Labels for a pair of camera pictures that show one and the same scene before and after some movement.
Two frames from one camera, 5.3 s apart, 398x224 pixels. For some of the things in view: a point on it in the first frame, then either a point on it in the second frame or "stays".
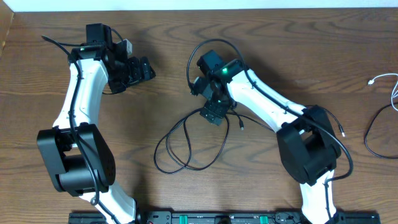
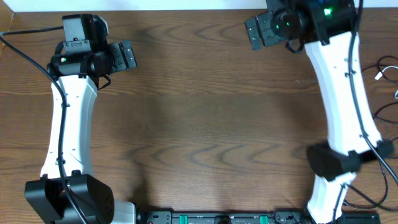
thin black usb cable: [236, 114] -> [377, 109]
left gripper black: [130, 74] -> [123, 56]
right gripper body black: [215, 107] -> [275, 27]
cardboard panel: [6, 17] stays
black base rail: [233, 217] stays
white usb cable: [371, 81] -> [380, 73]
